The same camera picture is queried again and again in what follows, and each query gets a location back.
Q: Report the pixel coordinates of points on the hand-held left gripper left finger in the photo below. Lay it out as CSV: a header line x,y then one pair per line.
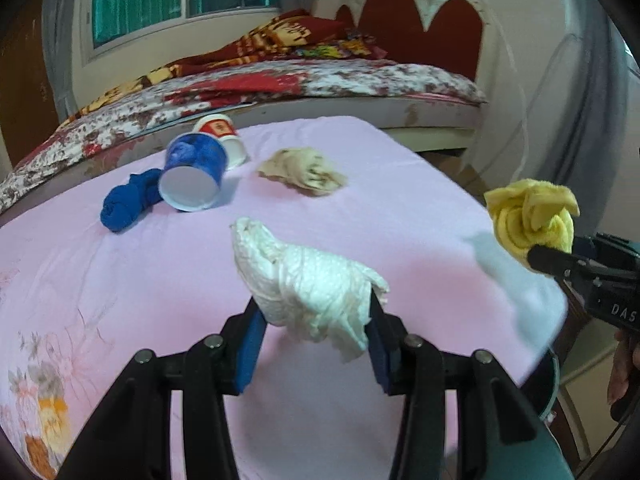
x,y
250,355

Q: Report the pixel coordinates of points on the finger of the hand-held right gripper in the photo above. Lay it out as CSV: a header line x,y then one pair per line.
x,y
555,260

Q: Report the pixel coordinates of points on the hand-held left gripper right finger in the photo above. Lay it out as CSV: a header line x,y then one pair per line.
x,y
381,360

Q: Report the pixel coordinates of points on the yellow cloth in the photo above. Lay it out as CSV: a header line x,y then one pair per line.
x,y
530,215

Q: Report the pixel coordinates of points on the white tissue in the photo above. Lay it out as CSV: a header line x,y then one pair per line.
x,y
310,285

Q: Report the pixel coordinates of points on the black plastic bucket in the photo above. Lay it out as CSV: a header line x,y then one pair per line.
x,y
547,385

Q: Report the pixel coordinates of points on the person's right hand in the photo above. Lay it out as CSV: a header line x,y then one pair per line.
x,y
625,370

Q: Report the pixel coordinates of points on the pink tablecloth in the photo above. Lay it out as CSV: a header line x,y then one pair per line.
x,y
150,285

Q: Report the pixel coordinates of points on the grey curtain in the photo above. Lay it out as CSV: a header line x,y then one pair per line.
x,y
595,110
57,60

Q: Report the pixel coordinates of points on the beige stained tissue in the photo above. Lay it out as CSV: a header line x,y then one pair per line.
x,y
305,172

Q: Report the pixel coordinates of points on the blue paper cup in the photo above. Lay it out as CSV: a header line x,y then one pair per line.
x,y
197,167

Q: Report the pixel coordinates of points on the blue cloth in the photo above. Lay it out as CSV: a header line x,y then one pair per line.
x,y
127,202

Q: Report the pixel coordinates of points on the red paper cup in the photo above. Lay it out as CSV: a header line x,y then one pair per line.
x,y
225,132

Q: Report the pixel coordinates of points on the bed with floral sheet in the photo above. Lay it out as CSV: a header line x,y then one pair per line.
x,y
350,85

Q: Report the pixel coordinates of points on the red heart-shaped headboard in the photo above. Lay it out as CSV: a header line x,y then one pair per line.
x,y
400,30

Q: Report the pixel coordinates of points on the colourful pillow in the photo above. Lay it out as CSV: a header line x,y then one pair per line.
x,y
340,49

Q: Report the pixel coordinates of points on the red printed blanket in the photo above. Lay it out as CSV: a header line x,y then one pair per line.
x,y
250,45

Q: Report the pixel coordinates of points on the brown wooden door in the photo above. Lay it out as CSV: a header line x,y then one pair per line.
x,y
25,85

